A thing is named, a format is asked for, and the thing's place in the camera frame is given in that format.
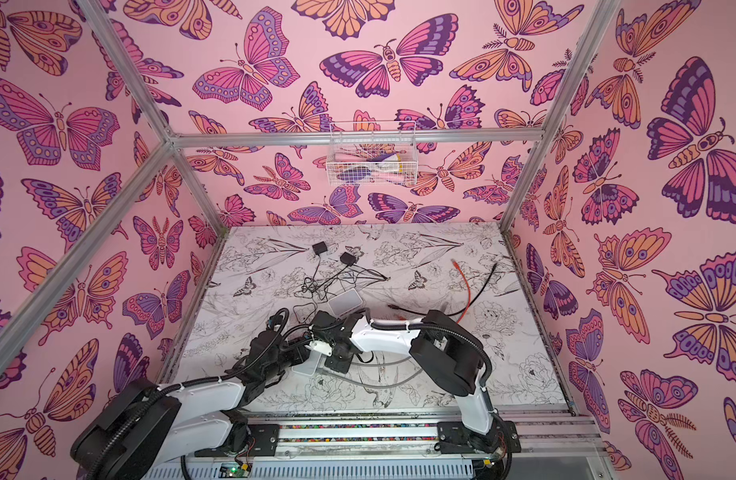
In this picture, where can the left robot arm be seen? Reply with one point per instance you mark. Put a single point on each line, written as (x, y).
(149, 424)

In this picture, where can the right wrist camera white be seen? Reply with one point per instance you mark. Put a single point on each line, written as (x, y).
(321, 347)

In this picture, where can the aluminium frame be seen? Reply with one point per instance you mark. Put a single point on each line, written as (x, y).
(28, 317)

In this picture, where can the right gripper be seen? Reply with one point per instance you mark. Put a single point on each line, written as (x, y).
(338, 363)

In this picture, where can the white wire basket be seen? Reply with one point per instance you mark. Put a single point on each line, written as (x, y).
(373, 152)

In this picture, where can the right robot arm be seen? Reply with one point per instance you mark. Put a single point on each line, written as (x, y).
(448, 354)

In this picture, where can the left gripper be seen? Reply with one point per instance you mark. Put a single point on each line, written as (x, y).
(299, 356)

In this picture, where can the black adapter cable tangled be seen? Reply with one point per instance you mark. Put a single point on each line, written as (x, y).
(316, 285)

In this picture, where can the black power adapter near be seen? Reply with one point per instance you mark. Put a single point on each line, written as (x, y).
(348, 259)

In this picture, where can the black power adapter far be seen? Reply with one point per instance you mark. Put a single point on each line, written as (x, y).
(319, 248)

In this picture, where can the front aluminium rail base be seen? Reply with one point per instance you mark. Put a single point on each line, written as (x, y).
(381, 446)

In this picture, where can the black power adapter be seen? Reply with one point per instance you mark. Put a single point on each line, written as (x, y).
(348, 259)
(319, 248)

